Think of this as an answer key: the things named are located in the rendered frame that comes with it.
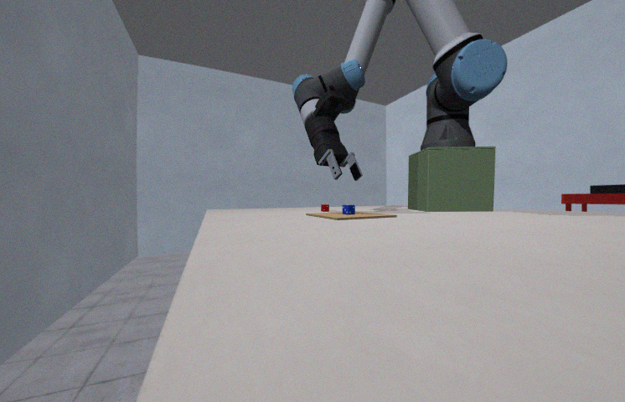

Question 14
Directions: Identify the tan square mat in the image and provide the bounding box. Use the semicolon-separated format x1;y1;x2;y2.
306;212;397;220

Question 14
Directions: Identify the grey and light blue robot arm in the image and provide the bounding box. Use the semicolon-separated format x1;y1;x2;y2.
292;0;507;150

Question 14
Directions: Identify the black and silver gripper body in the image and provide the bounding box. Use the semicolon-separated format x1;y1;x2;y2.
300;85;348;166

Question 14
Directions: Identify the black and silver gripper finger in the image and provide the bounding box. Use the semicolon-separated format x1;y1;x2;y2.
318;149;342;180
340;152;363;181

